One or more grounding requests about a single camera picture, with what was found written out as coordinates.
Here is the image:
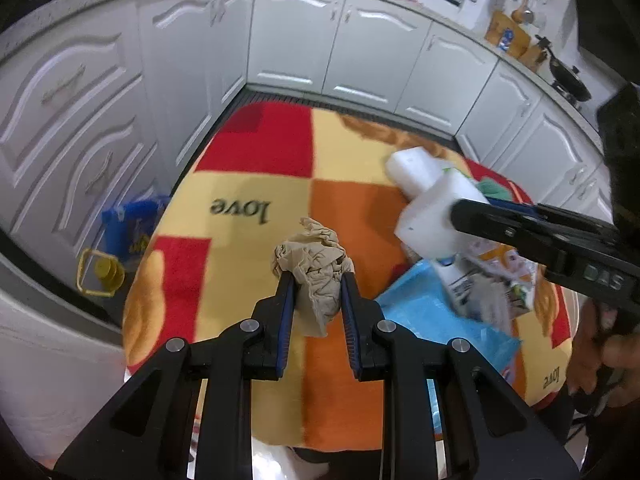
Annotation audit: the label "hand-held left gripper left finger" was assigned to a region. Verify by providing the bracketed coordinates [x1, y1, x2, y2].
[52, 271, 301, 480]

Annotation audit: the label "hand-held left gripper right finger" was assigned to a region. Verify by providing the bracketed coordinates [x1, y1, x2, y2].
[340, 271, 581, 480]

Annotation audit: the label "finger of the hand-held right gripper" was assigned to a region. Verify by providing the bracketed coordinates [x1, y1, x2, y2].
[450, 199, 567, 274]
[487, 197, 616, 247]

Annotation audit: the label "brown paper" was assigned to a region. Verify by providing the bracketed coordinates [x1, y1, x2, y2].
[270, 217, 356, 338]

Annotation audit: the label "white foam block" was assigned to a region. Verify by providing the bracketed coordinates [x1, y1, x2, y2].
[395, 172, 491, 261]
[385, 149, 451, 198]

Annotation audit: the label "blue snack packet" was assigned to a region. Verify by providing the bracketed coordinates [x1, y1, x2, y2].
[375, 260, 522, 378]

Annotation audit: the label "person's right hand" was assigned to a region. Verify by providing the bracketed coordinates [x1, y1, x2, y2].
[567, 300, 640, 411]

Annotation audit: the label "green cloth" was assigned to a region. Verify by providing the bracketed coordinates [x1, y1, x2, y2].
[475, 175, 508, 201]

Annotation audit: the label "printed drink carton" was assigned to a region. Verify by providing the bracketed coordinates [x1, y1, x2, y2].
[437, 240, 543, 333]

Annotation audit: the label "black wok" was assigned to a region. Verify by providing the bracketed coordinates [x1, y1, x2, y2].
[545, 47, 594, 102]

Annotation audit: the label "checkered printed blanket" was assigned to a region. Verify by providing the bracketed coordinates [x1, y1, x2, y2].
[122, 101, 573, 453]

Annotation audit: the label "wooden cutting board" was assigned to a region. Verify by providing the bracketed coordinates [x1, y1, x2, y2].
[485, 10, 531, 59]

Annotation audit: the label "blue plastic bag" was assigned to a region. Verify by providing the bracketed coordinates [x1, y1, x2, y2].
[102, 195, 171, 261]

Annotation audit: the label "yellow plastic jar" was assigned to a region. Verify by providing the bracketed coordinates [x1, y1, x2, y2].
[76, 249, 126, 297]

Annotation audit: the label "dark ribbed floor mat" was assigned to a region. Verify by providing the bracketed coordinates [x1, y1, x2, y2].
[239, 86, 463, 147]

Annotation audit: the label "white kitchen cabinets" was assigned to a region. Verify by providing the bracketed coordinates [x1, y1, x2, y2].
[0, 0, 616, 246]

